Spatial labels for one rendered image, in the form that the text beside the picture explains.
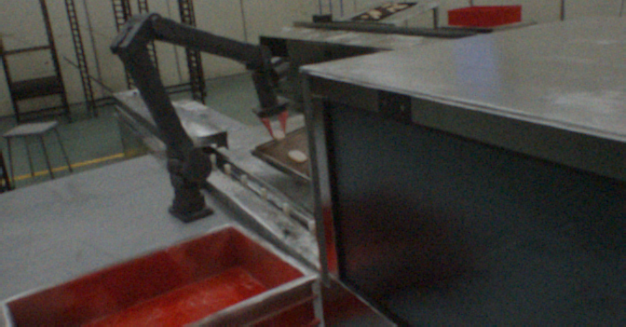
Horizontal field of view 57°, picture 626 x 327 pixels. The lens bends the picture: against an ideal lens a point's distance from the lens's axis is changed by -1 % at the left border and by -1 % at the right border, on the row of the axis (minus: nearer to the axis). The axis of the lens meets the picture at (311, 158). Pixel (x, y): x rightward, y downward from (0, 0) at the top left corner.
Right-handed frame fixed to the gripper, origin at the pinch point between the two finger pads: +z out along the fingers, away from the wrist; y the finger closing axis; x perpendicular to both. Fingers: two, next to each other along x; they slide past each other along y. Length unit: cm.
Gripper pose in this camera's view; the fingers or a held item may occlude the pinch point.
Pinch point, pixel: (278, 132)
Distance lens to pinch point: 181.2
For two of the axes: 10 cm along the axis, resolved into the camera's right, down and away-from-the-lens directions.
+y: -9.1, 3.5, -2.4
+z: 2.5, 9.0, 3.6
